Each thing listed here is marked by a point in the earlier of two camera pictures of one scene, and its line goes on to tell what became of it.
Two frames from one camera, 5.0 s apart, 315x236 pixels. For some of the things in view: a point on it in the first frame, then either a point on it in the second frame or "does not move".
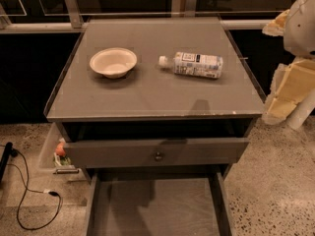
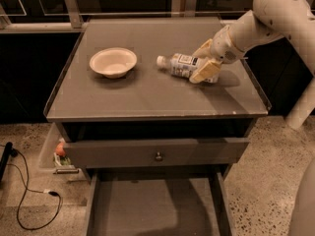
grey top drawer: (156, 152) does not move
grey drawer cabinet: (156, 110) does not move
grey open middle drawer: (159, 204) does not move
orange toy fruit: (59, 150) does not move
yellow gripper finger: (291, 82) → (209, 72)
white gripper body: (301, 29) → (221, 47)
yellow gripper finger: (276, 28) → (205, 51)
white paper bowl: (113, 62) does not move
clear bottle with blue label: (194, 64) does not move
